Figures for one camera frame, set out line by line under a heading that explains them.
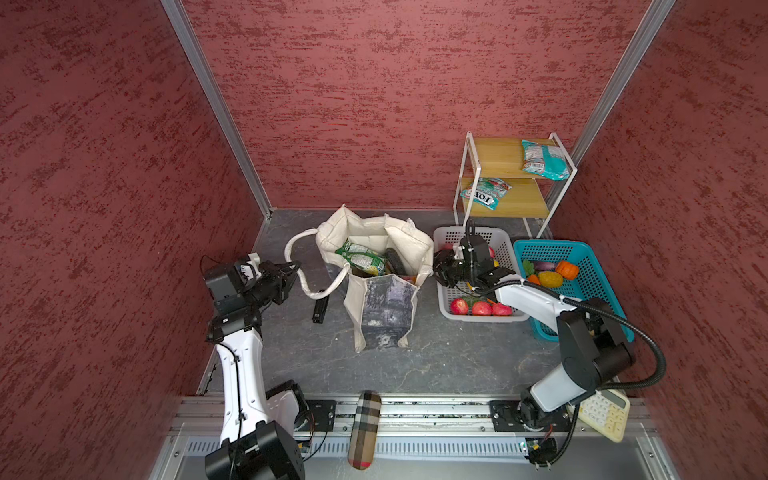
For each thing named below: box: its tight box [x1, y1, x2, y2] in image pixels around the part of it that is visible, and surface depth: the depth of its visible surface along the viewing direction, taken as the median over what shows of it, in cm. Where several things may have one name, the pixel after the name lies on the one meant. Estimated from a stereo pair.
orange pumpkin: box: [556, 260, 579, 280], surface depth 99 cm
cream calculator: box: [578, 389, 631, 443], surface depth 74 cm
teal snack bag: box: [521, 139, 570, 181], surface depth 87 cm
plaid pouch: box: [347, 390, 382, 470], surface depth 71 cm
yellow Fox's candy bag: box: [335, 238, 387, 276], surface depth 88 cm
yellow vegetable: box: [538, 271, 563, 288], surface depth 99 cm
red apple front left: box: [450, 298, 469, 315], surface depth 91 cm
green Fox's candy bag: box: [460, 177, 512, 211], surface depth 105 cm
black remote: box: [312, 295, 329, 324], surface depth 93 cm
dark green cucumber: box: [385, 247, 407, 275], surface depth 97 cm
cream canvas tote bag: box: [285, 205, 434, 352], surface depth 83 cm
